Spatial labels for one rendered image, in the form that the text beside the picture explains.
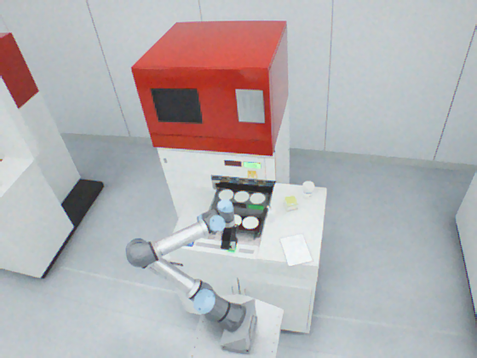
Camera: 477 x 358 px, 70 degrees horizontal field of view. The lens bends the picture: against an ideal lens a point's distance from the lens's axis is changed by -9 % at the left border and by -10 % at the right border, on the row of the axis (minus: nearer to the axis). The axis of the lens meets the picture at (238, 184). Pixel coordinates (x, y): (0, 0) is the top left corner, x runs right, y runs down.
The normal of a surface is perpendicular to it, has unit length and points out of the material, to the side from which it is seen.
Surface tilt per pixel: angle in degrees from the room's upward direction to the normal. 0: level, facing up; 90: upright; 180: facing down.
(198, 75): 90
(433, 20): 90
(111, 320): 0
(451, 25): 90
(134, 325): 0
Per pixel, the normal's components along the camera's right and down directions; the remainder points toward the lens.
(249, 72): -0.23, 0.68
